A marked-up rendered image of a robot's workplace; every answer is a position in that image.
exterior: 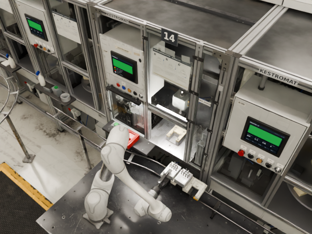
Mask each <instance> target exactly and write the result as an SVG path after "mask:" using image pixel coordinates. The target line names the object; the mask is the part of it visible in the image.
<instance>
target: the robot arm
mask: <svg viewBox="0 0 312 234"><path fill-rule="evenodd" d="M129 137H130V135H129V131H128V129H127V128H126V127H125V126H123V125H117V126H115V127H114V128H113V129H112V130H111V131H110V133H109V135H108V138H107V141H106V146H104V147H103V148H102V150H101V158H102V160H103V164H102V167H101V169H100V170H99V171H98V172H97V173H96V175H95V177H94V180H93V183H92V186H91V190H90V192H89V194H88V195H87V196H86V198H85V201H84V207H85V210H86V214H84V215H83V218H84V219H86V220H88V221H89V222H90V223H91V224H93V225H94V226H95V227H96V229H97V230H99V229H100V228H101V226H102V225H103V224H104V223H107V224H110V223H111V222H110V220H109V219H108V218H109V217H110V216H111V215H113V211H112V210H109V209H108V208H107V203H108V198H109V194H110V192H111V188H112V185H113V182H114V175H115V176H117V177H118V178H119V179H120V180H121V181H122V182H123V183H124V184H125V185H127V186H128V187H129V188H130V189H131V190H133V191H134V192H135V193H136V194H137V195H139V196H140V197H141V198H140V199H139V201H138V202H137V203H136V205H135V207H134V212H135V213H136V214H137V215H138V216H140V217H141V216H144V215H145V214H149V215H150V216H152V217H153V218H155V219H157V220H159V221H162V222H167V221H169V220H170V218H171V216H172V213H171V211H170V209H169V208H168V207H166V206H165V205H164V204H163V203H162V202H161V201H156V199H157V198H158V195H159V194H160V192H161V190H162V189H163V188H164V187H165V186H166V185H167V182H168V181H169V180H170V179H169V178H167V176H169V174H170V173H171V172H172V170H171V169H169V170H168V171H167V172H166V173H164V174H163V175H162V177H161V178H160V179H159V181H158V182H157V183H158V184H157V185H156V186H153V187H152V188H151V189H149V190H148V192H147V191H146V190H145V189H143V188H142V187H141V186H140V185H139V184H138V183H137V182H136V181H135V180H134V179H133V178H132V177H131V176H130V175H129V173H128V171H127V168H126V166H125V164H124V162H123V160H124V153H125V150H126V148H127V145H128V142H129Z"/></svg>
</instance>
